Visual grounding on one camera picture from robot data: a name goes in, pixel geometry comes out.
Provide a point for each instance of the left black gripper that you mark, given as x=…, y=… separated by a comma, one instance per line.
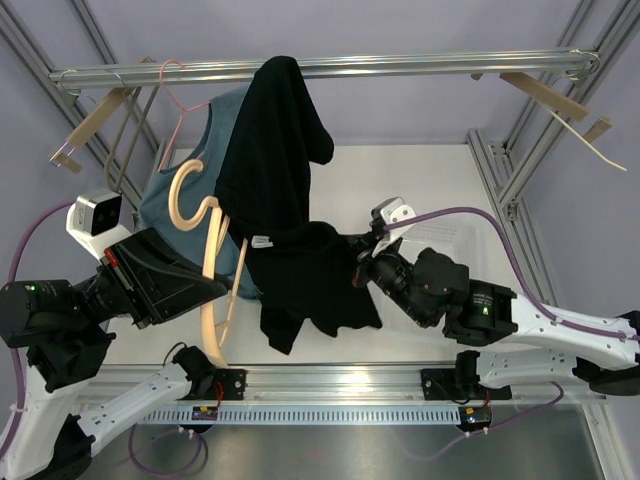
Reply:
x=137, y=269

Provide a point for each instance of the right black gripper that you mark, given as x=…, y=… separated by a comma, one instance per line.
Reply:
x=365, y=262

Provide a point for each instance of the beige plastic hanger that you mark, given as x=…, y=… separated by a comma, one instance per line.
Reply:
x=213, y=334

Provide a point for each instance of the black t shirt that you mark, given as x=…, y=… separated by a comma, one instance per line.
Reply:
x=302, y=269

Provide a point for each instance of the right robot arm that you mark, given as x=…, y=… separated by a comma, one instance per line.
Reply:
x=509, y=339

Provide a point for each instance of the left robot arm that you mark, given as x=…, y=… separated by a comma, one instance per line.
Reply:
x=59, y=326

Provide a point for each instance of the left wooden hanger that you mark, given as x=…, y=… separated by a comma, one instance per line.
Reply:
x=124, y=94

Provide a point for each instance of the wooden hanger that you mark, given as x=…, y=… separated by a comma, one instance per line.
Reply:
x=558, y=102
x=124, y=94

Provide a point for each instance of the cream plastic hanger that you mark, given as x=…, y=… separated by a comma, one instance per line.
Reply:
x=586, y=143

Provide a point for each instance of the right wooden hanger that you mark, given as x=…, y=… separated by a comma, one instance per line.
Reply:
x=558, y=102

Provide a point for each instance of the white plastic basket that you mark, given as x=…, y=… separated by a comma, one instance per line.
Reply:
x=465, y=238

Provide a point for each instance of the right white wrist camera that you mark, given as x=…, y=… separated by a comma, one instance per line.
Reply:
x=386, y=218

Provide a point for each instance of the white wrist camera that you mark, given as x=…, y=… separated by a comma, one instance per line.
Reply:
x=93, y=221
x=386, y=218

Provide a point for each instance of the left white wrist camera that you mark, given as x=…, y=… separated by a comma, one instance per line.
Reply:
x=93, y=221

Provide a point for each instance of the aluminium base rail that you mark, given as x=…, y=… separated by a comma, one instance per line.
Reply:
x=289, y=384

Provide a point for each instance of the white slotted cable duct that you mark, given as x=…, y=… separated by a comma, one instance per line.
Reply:
x=303, y=415

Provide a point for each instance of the right aluminium frame post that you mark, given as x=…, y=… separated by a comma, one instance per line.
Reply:
x=507, y=166

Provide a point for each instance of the aluminium frame post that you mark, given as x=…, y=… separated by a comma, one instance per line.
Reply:
x=38, y=168
x=507, y=166

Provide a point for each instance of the left aluminium frame post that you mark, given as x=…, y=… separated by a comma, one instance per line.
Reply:
x=38, y=168

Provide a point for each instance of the aluminium hanging rail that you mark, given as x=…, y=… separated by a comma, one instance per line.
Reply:
x=567, y=61

